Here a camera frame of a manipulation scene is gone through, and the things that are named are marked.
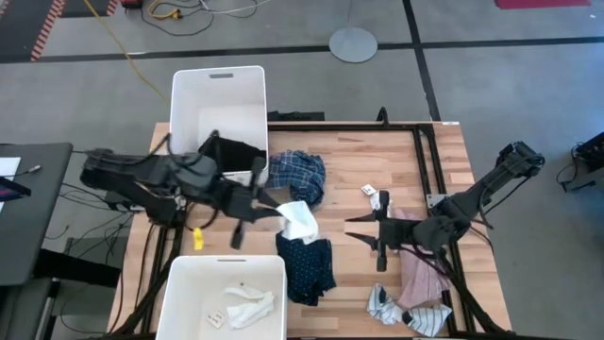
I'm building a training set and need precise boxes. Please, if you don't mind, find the yellow extension cord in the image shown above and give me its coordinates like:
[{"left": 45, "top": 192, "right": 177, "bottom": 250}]
[{"left": 146, "top": 0, "right": 184, "bottom": 21}]

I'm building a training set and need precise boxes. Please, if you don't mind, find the black equipment with cables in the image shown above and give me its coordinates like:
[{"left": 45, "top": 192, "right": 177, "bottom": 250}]
[{"left": 555, "top": 130, "right": 604, "bottom": 193}]

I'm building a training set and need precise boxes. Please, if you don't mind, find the pink garment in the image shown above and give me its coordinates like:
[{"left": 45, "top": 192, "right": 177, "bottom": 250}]
[{"left": 391, "top": 207, "right": 452, "bottom": 311}]

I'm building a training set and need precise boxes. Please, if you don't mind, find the black desk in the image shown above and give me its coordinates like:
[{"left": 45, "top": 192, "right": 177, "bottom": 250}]
[{"left": 0, "top": 143, "right": 75, "bottom": 288}]

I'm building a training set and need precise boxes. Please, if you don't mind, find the black garment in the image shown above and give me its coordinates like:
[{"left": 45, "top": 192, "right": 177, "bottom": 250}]
[{"left": 197, "top": 135, "right": 268, "bottom": 174}]

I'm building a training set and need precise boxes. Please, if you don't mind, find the dark tablet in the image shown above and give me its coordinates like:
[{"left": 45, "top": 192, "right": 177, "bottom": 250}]
[{"left": 0, "top": 175, "right": 32, "bottom": 202}]

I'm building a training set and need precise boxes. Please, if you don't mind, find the blue plaid shirt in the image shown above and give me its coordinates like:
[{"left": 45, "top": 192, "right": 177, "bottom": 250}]
[{"left": 263, "top": 149, "right": 327, "bottom": 209}]

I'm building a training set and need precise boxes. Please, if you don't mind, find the black floor cable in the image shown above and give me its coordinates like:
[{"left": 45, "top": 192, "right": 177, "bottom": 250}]
[{"left": 140, "top": 0, "right": 265, "bottom": 38}]

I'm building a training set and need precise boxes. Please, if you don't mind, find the grey round floor disc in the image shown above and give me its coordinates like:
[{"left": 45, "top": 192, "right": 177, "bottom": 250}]
[{"left": 327, "top": 25, "right": 379, "bottom": 64}]

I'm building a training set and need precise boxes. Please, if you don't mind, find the yellow floor cable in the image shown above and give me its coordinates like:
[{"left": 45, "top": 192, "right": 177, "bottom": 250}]
[{"left": 82, "top": 0, "right": 169, "bottom": 103}]

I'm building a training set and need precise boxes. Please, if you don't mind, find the white paper sheet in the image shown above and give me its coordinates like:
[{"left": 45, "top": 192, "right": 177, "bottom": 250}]
[{"left": 0, "top": 157, "right": 23, "bottom": 179}]

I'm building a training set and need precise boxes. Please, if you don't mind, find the navy dotted garment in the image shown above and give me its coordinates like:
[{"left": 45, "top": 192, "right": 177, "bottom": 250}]
[{"left": 275, "top": 233, "right": 338, "bottom": 307}]

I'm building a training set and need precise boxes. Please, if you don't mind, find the black mat orange striped edge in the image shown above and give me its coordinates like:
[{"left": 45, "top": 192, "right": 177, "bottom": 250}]
[{"left": 0, "top": 0, "right": 67, "bottom": 63}]

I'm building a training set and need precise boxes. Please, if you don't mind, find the white plastic bin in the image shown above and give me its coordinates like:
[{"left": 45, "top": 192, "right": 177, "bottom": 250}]
[
  {"left": 155, "top": 254, "right": 288, "bottom": 340},
  {"left": 168, "top": 64, "right": 270, "bottom": 188}
]

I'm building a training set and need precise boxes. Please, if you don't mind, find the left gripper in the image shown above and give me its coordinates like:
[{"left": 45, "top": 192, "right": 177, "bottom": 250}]
[{"left": 214, "top": 155, "right": 285, "bottom": 251}]

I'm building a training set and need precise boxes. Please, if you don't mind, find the black aluminium table frame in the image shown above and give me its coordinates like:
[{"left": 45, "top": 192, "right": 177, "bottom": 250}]
[{"left": 110, "top": 107, "right": 518, "bottom": 340}]

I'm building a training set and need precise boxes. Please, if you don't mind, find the striped sock with black toe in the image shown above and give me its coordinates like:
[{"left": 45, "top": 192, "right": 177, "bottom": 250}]
[{"left": 401, "top": 303, "right": 453, "bottom": 338}]

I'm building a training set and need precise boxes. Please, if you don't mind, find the black power adapter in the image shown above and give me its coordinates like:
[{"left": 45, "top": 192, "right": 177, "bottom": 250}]
[{"left": 104, "top": 191, "right": 136, "bottom": 213}]

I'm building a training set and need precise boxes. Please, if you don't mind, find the white navy-striped sock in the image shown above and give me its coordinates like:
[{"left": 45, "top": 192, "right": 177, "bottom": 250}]
[{"left": 366, "top": 282, "right": 403, "bottom": 326}]

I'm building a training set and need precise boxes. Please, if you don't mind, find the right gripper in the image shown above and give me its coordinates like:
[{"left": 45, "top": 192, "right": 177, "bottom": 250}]
[{"left": 344, "top": 190, "right": 426, "bottom": 274}]

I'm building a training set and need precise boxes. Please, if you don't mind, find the magenta floor mat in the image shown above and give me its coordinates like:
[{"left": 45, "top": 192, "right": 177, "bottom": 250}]
[{"left": 494, "top": 0, "right": 592, "bottom": 10}]

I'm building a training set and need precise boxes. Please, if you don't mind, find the long white sock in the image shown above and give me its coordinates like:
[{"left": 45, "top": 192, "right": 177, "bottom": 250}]
[{"left": 361, "top": 183, "right": 394, "bottom": 213}]

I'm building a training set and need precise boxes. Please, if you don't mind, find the plain white sock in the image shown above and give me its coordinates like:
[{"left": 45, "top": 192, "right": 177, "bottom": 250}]
[
  {"left": 275, "top": 200, "right": 321, "bottom": 245},
  {"left": 206, "top": 281, "right": 276, "bottom": 331}
]

